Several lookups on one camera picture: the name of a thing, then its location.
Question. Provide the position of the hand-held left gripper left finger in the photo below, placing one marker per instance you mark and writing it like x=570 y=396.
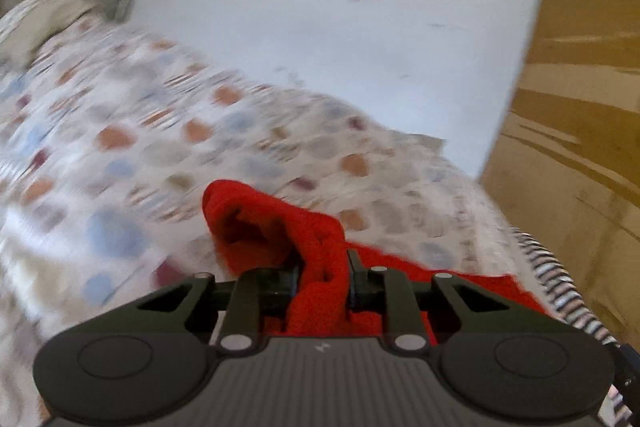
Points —
x=292 y=279

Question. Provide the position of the red small cloth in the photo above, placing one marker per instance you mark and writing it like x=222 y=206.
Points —
x=320 y=247

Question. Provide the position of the striped bedsheet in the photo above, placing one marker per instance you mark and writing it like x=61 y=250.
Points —
x=560 y=287

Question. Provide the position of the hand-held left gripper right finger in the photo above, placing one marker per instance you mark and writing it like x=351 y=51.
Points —
x=356 y=277

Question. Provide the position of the circle print blanket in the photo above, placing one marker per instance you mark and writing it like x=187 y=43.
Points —
x=150 y=147

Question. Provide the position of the beige fluffy pillow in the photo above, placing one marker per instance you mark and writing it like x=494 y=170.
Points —
x=35 y=24

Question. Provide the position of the wooden cabinet panel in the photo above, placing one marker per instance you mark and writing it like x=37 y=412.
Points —
x=575 y=132

